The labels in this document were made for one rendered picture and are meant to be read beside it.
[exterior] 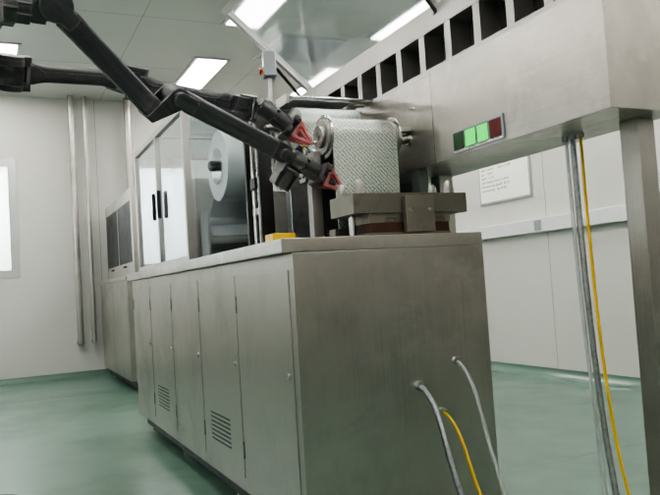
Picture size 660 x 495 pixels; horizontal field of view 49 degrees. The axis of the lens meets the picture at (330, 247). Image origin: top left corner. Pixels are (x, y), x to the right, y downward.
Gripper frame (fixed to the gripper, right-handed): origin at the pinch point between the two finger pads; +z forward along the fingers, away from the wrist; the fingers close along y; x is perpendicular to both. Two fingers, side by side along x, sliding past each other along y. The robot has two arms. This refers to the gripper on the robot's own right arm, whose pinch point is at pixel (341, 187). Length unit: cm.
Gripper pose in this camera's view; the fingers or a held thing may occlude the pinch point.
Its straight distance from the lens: 233.5
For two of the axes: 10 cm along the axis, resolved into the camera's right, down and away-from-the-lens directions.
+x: 3.9, -8.9, 2.5
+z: 8.2, 4.6, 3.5
